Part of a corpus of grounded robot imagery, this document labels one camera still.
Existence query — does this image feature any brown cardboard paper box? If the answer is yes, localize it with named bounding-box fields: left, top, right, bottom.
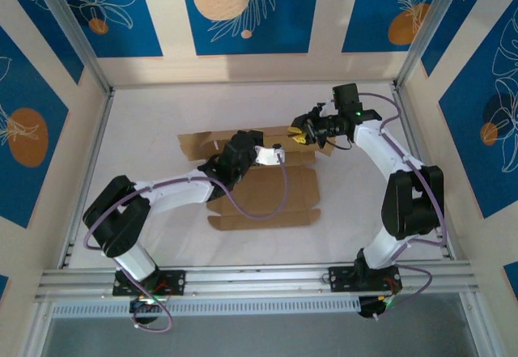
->
left=176, top=124, right=335, bottom=232

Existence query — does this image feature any blue poster large beige circle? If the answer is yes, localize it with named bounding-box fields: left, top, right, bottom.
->
left=177, top=0, right=323, bottom=56

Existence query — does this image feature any blue feather poster orange circle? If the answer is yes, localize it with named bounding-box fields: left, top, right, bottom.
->
left=342, top=0, right=450, bottom=54

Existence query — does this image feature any blue leaf poster small orange circle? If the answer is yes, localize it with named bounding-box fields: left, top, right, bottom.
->
left=438, top=6, right=518, bottom=219

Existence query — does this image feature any blue floral poster small orange dot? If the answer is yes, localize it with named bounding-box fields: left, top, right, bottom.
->
left=52, top=0, right=163, bottom=59

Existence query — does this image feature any black controller module with LED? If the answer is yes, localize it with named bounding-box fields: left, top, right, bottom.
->
left=358, top=294, right=401, bottom=321
left=128, top=295, right=163, bottom=329

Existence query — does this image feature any blue poster orange oval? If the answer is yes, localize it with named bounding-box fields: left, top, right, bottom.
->
left=0, top=26, right=70, bottom=229

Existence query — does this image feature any thin black gripper wire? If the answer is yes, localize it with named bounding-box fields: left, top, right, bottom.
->
left=323, top=135, right=355, bottom=151

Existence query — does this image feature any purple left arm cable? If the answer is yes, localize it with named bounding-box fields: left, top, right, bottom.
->
left=83, top=142, right=291, bottom=332

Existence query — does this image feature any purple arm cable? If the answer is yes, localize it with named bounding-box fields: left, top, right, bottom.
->
left=83, top=142, right=291, bottom=332
left=358, top=91, right=448, bottom=320

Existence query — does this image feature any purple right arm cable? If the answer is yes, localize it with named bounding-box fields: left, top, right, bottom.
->
left=358, top=91, right=448, bottom=320

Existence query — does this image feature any aluminium table side rail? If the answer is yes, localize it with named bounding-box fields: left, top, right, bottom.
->
left=57, top=86, right=117, bottom=270
left=389, top=83, right=457, bottom=261

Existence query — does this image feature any aluminium front frame rail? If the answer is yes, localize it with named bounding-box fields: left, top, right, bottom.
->
left=34, top=260, right=482, bottom=302

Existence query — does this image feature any aluminium frame post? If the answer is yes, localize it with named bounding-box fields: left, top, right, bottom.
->
left=30, top=0, right=116, bottom=93
left=394, top=0, right=473, bottom=91

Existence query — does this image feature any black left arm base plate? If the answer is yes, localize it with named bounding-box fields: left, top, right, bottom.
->
left=112, top=269, right=187, bottom=297

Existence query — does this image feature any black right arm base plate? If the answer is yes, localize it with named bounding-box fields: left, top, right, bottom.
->
left=328, top=265, right=404, bottom=293

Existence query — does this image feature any grey slotted cable duct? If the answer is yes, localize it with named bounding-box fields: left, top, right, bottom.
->
left=52, top=296, right=362, bottom=319

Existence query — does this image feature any aluminium frame leg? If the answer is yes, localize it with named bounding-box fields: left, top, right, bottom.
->
left=459, top=291, right=503, bottom=357
left=15, top=298, right=56, bottom=357

